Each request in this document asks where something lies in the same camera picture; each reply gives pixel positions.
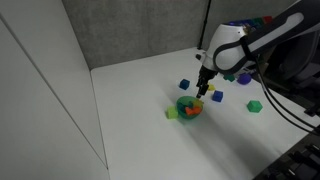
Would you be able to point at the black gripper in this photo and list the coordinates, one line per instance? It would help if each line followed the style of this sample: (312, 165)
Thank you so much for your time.
(205, 77)

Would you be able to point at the orange bear toy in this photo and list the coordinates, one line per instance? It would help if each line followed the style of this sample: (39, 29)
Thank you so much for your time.
(192, 111)

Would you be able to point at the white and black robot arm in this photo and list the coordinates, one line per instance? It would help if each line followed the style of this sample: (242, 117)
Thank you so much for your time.
(253, 40)

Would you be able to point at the yellow bear toy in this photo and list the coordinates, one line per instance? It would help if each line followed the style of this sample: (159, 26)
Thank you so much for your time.
(211, 87)

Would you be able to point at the yellow star toy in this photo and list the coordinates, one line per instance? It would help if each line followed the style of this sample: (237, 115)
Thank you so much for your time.
(199, 103)

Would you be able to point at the blue toy piece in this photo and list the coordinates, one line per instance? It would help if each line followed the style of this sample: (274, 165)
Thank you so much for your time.
(182, 107)

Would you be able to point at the green translucent plastic bowl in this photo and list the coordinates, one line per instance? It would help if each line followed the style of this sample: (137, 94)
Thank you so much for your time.
(186, 116)

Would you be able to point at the wooden toy shelf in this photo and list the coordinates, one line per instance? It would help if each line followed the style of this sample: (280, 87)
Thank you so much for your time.
(266, 20)

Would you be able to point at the blue cube block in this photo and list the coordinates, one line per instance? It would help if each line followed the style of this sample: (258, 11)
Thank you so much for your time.
(217, 96)
(184, 84)

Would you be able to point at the dark green block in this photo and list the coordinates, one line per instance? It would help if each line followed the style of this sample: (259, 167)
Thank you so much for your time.
(229, 77)

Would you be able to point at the lime green cube block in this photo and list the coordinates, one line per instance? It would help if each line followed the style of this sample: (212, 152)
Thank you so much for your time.
(172, 112)

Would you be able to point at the purple block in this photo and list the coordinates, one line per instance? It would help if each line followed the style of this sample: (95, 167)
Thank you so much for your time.
(244, 79)

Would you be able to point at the green hexagonal block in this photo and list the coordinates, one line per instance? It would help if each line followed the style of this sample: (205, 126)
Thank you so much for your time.
(254, 106)

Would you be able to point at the black vertical pole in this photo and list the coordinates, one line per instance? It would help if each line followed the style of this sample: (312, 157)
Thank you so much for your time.
(204, 25)

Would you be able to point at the blue storage bin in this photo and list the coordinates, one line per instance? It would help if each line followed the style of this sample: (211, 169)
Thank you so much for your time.
(240, 23)

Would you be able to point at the green storage bin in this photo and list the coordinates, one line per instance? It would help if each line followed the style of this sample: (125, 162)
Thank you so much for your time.
(259, 21)

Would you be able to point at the red storage bin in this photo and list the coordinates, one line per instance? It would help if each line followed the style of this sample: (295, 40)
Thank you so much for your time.
(267, 18)

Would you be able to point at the grey office chair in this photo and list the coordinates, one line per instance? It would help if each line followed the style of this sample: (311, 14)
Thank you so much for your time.
(296, 63)

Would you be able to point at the black clamp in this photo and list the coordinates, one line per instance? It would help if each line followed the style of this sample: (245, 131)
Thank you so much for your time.
(312, 111)

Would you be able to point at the black equipment rack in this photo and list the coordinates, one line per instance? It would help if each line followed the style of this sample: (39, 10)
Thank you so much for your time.
(295, 160)

